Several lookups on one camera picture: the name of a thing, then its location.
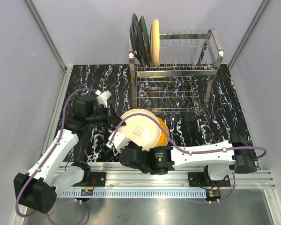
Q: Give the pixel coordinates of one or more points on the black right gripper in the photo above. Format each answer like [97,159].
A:
[131,143]

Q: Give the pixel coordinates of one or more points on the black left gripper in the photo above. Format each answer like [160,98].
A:
[114,120]

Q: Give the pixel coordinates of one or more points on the cream plate with bear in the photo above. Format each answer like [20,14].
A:
[142,131]

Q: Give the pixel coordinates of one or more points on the blue glazed plate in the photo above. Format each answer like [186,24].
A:
[144,44]

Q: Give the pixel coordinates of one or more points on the dark striped rim plate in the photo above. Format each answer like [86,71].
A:
[134,42]

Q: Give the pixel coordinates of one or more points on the yellow plate with drawing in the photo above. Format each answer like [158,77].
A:
[155,42]

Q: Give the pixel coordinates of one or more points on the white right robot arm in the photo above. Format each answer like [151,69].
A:
[233,155]

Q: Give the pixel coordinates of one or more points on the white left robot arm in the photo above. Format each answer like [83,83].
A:
[39,187]

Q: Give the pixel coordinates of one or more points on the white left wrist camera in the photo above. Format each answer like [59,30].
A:
[102,97]

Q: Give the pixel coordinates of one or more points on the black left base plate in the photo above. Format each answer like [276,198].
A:
[96,178]

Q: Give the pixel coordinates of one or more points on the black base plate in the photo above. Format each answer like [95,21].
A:
[199,180]
[96,178]

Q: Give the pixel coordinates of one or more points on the slotted cable duct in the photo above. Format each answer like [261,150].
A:
[135,193]

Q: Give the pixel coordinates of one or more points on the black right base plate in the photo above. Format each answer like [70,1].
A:
[199,180]

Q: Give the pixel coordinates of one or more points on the steel wire dish rack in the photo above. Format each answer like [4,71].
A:
[182,82]

